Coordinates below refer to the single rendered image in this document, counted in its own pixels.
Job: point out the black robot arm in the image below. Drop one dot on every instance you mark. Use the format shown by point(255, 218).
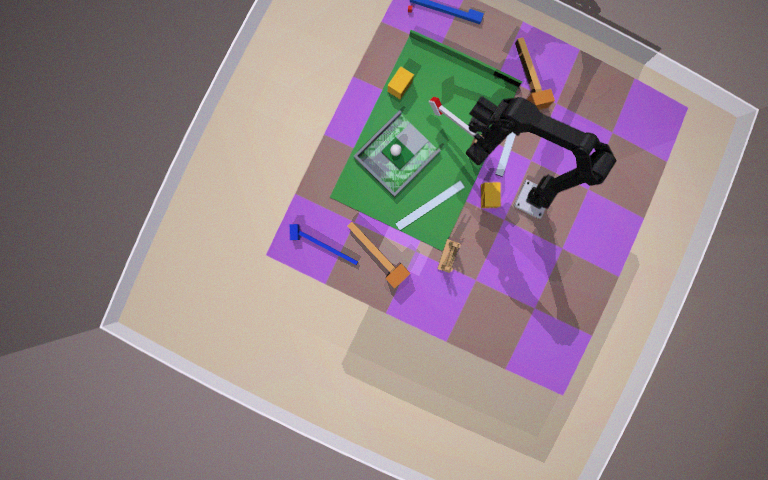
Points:
point(518, 115)

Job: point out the green putting mat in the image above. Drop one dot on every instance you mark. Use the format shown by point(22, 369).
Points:
point(459, 86)

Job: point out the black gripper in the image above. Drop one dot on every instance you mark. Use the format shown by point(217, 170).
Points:
point(479, 151)

